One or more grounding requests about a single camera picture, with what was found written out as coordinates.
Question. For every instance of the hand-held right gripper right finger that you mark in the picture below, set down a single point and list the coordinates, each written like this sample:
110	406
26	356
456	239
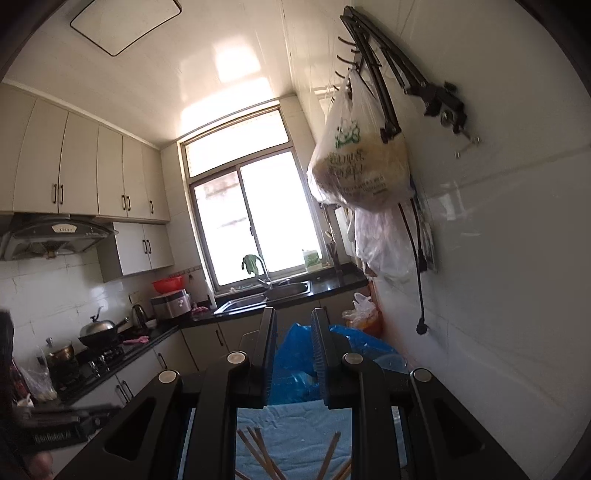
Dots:
317	360

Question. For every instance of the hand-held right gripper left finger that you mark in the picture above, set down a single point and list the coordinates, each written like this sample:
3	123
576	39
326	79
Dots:
271	360

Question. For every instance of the bunch of wooden chopsticks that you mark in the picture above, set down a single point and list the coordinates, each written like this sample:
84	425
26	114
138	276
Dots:
261	454

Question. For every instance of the person's left hand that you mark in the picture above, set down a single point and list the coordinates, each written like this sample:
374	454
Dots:
39	465

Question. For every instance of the blue plastic bag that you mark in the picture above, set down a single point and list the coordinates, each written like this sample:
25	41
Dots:
295	364

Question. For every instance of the white bowl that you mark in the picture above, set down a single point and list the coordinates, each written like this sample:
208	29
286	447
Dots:
23	401

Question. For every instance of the clear plastic bag with food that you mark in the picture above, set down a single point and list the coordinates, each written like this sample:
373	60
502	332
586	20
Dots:
39	385

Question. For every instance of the dark sauce bottle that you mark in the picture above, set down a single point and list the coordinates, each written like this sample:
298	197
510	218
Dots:
18	381

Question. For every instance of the steel kitchen sink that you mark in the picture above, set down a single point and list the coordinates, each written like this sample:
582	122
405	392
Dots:
265	296

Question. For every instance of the white and red plastic bag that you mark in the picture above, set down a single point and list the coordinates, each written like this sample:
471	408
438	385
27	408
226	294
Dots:
364	316

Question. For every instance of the blue tablecloth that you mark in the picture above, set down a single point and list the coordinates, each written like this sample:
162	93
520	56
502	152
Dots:
291	427

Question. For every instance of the cream base cabinets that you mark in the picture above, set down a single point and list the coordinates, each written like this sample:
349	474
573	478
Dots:
203	344

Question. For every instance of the steel cooking pot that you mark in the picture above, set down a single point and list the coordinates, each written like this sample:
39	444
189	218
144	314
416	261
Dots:
60	354

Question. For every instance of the black gas stove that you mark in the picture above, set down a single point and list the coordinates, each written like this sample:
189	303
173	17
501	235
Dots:
94	364

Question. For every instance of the black kitchen countertop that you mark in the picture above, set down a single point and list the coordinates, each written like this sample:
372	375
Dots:
332	284

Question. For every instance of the pink meat packet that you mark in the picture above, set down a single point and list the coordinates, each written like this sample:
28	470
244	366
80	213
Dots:
201	310

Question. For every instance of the steel kitchen faucet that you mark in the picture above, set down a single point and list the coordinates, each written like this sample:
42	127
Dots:
262	272

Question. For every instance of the green cloth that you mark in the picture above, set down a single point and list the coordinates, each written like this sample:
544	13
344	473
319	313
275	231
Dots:
249	264

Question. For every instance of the countertop chopstick holder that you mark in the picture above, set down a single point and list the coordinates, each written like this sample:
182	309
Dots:
336	263

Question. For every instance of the green box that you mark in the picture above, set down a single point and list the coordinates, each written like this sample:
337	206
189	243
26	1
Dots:
311	259

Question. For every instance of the black wok with steel lid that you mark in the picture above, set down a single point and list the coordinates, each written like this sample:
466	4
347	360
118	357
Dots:
99	333

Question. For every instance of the silver rice cooker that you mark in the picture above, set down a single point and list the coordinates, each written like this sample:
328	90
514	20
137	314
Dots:
171	305

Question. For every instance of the red plastic basin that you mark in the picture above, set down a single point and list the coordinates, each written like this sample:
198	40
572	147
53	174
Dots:
167	285

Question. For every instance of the clear hanging plastic bag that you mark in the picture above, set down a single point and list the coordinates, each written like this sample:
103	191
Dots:
383	249

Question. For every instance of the steel kettle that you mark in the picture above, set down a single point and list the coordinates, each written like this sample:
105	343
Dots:
138	314

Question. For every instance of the kitchen window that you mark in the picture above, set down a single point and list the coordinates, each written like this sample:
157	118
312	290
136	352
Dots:
254	207

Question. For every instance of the grey range hood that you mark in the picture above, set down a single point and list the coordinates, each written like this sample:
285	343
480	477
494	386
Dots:
60	235

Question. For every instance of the printed hanging plastic bag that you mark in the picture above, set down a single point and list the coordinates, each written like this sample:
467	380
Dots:
360	170

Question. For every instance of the ceiling light panel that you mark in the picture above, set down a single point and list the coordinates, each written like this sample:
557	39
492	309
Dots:
124	23

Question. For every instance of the wall power strip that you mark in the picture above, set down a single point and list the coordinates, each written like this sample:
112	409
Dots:
429	230

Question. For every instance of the cream wall cabinets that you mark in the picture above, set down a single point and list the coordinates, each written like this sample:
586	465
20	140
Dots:
83	170

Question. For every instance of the black wall hook rack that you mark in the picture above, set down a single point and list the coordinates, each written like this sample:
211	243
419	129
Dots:
401	69

